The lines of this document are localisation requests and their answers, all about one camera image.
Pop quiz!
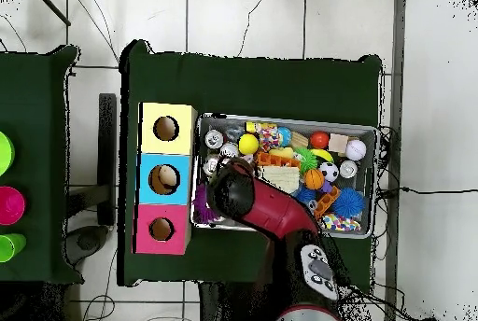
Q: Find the cream knitted cloth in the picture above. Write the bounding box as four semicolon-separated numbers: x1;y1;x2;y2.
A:
257;164;301;195

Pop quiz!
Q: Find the purple spiky ball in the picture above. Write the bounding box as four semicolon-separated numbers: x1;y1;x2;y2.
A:
191;182;221;224

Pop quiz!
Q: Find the wooden box with three holes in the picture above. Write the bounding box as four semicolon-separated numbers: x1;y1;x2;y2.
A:
132;102;198;256

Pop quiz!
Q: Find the grey stand foot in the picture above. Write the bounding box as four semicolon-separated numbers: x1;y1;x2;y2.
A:
64;225;110;266

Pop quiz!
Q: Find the small soccer ball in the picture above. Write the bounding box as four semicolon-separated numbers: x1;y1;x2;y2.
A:
317;160;340;183

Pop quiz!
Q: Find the shallow wire mesh bin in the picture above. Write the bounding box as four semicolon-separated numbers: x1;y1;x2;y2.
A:
190;112;379;240

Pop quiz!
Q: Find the pink plastic cup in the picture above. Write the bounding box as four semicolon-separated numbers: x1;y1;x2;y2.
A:
0;185;27;226

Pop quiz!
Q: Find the yellow smooth ball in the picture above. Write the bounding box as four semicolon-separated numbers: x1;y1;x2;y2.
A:
237;133;260;156

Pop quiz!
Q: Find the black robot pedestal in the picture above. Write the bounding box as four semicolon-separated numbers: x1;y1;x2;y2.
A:
196;281;279;321

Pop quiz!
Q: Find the dark green table cloth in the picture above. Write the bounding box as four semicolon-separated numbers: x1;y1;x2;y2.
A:
0;45;84;286
117;39;384;294

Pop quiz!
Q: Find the black floor cable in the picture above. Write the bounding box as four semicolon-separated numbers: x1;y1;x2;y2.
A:
374;186;478;196

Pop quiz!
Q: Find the orange red ball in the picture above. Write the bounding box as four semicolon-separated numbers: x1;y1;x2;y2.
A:
309;131;330;150

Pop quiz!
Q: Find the neon green plastic cup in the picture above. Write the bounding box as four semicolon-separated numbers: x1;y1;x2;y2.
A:
0;131;16;177
0;232;28;263

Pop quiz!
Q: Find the blue spiky ball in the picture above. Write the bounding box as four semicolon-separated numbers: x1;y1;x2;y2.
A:
330;187;365;219

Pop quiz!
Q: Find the black upright panel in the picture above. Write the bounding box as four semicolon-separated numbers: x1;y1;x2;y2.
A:
97;92;118;227

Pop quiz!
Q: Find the small white baseball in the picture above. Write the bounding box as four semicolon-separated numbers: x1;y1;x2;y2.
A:
344;138;368;161

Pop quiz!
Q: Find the black pole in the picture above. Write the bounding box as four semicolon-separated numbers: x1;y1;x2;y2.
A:
31;0;72;27

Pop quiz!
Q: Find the green spiky ball with eyes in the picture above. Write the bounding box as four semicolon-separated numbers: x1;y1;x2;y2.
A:
294;147;319;174

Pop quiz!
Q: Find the small orange basketball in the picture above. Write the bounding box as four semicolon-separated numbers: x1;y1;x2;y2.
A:
303;168;326;190

